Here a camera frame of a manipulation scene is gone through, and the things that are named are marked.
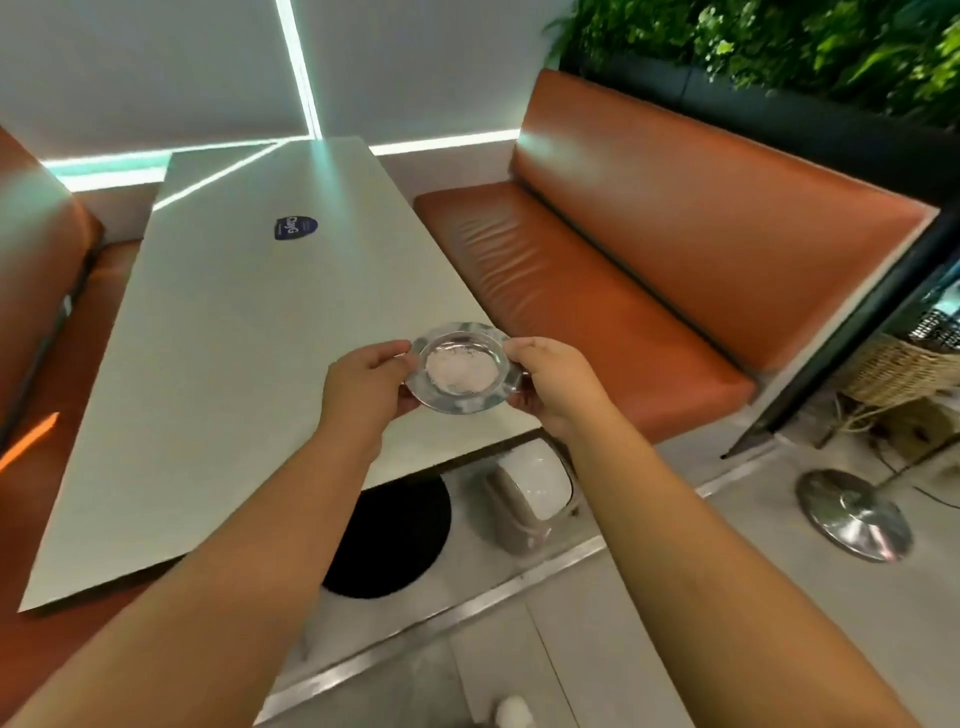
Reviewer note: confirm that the person's left hand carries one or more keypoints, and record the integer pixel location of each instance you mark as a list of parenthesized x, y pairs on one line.
[(361, 391)]

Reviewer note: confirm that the person's right hand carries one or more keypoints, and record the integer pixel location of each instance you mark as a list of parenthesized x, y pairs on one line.
[(561, 390)]

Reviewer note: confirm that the person's left thumb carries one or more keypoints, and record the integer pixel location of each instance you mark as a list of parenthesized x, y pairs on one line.
[(388, 352)]

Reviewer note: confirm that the person's right thumb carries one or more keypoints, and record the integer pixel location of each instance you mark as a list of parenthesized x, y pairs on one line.
[(526, 349)]

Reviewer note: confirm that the round metal ashtray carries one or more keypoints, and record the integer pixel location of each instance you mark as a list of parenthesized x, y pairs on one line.
[(463, 369)]

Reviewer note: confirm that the person's right forearm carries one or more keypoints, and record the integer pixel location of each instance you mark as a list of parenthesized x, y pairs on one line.
[(720, 592)]

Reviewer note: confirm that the person's left forearm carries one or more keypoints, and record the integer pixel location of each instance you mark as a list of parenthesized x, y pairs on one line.
[(202, 577)]

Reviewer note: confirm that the white ash in ashtray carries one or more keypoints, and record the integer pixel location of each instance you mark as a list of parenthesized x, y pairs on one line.
[(460, 371)]

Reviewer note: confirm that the white rectangular table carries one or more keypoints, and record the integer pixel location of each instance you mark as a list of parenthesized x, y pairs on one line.
[(255, 337)]

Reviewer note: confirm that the small beige trash bin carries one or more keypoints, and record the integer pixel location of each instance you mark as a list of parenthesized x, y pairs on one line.
[(531, 495)]

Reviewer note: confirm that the orange leather bench sofa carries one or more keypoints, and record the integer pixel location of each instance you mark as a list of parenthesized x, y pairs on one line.
[(45, 390), (660, 270)]

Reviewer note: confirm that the blue round sticker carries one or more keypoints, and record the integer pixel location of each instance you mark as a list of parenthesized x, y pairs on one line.
[(294, 228)]

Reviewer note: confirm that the black round table base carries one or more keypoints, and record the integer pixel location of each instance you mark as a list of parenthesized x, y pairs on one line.
[(390, 536)]

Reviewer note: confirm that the person's white shoe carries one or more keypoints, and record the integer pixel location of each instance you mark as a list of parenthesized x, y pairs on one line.
[(512, 711)]

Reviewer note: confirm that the round chrome stand base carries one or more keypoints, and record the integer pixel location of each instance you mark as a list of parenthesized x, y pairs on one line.
[(853, 514)]

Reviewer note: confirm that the woven wicker basket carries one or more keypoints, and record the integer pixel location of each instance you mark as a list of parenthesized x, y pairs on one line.
[(900, 369)]

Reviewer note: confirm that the green plant wall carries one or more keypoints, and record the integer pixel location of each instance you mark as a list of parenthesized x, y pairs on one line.
[(772, 45)]

